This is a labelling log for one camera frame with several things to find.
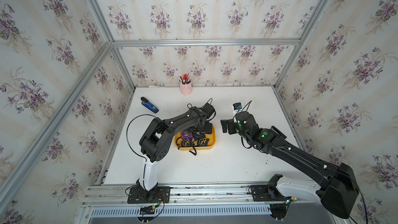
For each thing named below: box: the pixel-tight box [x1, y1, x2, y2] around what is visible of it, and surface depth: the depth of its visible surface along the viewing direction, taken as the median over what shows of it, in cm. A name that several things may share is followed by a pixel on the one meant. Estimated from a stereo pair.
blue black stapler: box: [140, 96, 160, 114], surface depth 108 cm
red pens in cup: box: [178, 71, 192, 85], surface depth 113 cm
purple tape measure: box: [180, 129, 194, 140], surface depth 92 cm
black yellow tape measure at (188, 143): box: [181, 138, 197, 156], surface depth 88 cm
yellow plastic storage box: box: [174, 124, 217, 150], surface depth 90 cm
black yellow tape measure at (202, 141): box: [196, 137, 210, 147], surface depth 90 cm
